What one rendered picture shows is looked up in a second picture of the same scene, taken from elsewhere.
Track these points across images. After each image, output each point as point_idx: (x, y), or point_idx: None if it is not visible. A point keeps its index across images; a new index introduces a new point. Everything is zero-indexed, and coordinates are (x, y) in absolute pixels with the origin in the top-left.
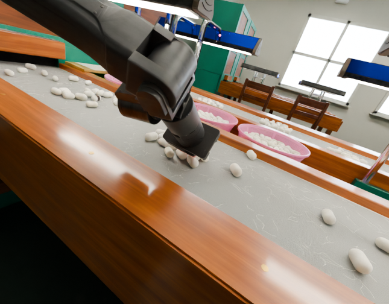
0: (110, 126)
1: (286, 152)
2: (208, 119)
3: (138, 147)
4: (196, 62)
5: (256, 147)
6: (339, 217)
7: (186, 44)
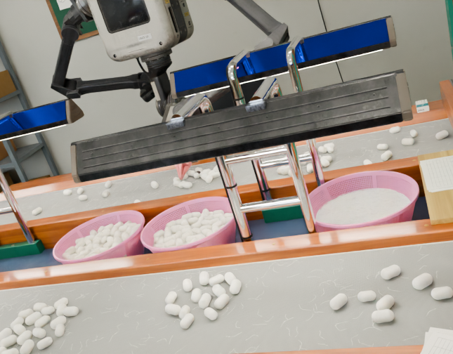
0: (250, 161)
1: (99, 216)
2: (186, 228)
3: None
4: (172, 112)
5: (131, 204)
6: (94, 202)
7: (175, 105)
